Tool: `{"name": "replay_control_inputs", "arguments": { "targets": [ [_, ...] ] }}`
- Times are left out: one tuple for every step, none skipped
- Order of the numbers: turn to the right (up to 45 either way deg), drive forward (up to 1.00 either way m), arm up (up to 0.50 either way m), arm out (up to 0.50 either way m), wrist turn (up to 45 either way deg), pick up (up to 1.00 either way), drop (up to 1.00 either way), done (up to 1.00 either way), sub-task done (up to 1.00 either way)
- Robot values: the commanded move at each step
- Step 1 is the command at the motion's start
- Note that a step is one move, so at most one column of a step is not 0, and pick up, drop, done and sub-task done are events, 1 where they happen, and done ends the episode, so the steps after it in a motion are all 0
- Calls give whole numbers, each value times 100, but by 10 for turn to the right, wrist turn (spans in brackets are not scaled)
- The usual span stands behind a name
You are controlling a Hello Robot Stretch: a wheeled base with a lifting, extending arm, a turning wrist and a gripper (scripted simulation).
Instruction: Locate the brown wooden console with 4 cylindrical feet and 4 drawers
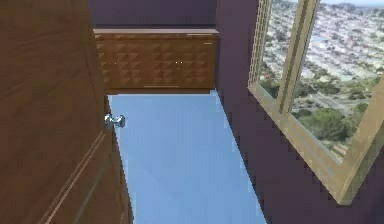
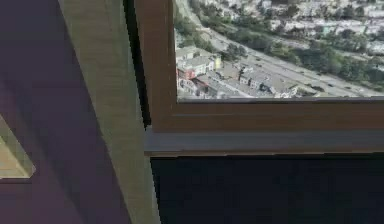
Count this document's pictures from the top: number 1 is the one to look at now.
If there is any brown patterned wooden cabinet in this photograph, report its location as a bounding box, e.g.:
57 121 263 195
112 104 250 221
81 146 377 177
92 27 220 95

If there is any brown wooden room door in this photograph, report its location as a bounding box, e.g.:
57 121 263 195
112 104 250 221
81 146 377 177
0 0 135 224

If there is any tan framed window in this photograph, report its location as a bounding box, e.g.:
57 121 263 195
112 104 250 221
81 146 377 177
247 0 384 206

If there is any silver round door knob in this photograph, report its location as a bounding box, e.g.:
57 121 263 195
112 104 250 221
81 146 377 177
104 113 126 130

